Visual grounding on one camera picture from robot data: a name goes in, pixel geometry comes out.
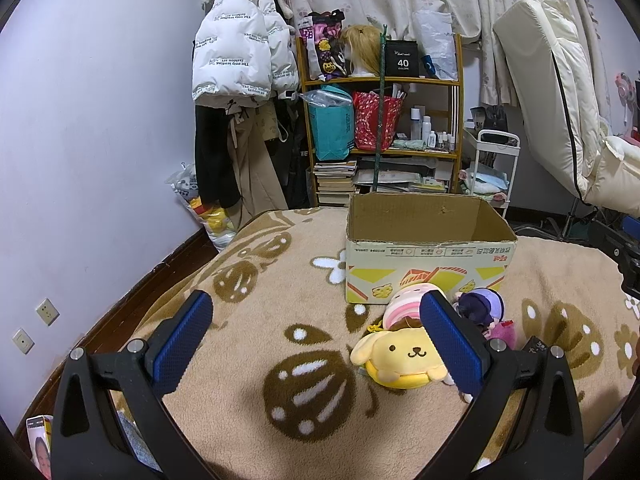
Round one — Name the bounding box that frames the white rolling cart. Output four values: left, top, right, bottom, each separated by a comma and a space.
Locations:
459, 128, 521, 218

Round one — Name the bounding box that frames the yellow dog plush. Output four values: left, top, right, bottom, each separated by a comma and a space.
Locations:
350, 327, 449, 390

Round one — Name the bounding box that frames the blonde wig on head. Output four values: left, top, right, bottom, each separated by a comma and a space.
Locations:
341, 25, 381, 77

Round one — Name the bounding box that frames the wall socket lower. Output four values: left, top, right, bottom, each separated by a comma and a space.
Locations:
12, 328, 35, 354

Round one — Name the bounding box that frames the black box with 40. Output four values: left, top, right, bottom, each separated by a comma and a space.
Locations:
385, 40, 419, 78

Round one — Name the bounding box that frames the plastic bag with toys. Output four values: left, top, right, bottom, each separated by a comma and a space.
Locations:
166, 161, 237, 252

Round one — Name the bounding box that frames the green pole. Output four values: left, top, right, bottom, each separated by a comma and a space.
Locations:
371, 24, 387, 193

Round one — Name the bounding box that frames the teal bag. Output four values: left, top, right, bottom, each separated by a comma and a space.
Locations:
302, 84, 355, 162

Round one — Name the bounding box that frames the wall socket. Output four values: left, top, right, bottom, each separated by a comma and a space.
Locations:
12, 328, 35, 354
36, 298, 60, 326

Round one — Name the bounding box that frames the red patterned bag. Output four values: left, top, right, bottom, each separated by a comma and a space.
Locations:
352, 91, 404, 152

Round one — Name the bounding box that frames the white folded mattress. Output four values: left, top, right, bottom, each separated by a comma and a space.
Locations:
494, 0, 640, 217

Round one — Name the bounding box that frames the pink plush toy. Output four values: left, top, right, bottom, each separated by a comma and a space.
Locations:
483, 320, 516, 350

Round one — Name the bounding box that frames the pink swirl roll plush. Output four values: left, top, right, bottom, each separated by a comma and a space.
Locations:
382, 283, 442, 330

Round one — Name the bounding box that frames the open cardboard box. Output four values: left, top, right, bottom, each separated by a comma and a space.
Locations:
345, 193, 518, 304

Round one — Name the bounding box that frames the stack of books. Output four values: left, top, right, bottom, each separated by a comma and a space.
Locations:
312, 160, 357, 206

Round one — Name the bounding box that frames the beige hanging coat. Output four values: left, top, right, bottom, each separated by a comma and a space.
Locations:
226, 102, 288, 230

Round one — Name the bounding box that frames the white puffer jacket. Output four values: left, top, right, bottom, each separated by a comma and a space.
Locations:
192, 0, 299, 114

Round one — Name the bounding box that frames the beige brown patterned blanket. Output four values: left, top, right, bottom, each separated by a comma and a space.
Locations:
134, 208, 639, 479

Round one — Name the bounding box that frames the purple haired doll plush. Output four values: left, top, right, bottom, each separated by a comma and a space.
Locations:
456, 287, 506, 330

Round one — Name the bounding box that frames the wall socket upper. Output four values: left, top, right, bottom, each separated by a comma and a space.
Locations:
36, 298, 60, 326

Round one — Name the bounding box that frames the wooden shelf unit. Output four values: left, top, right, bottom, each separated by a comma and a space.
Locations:
296, 34, 463, 206

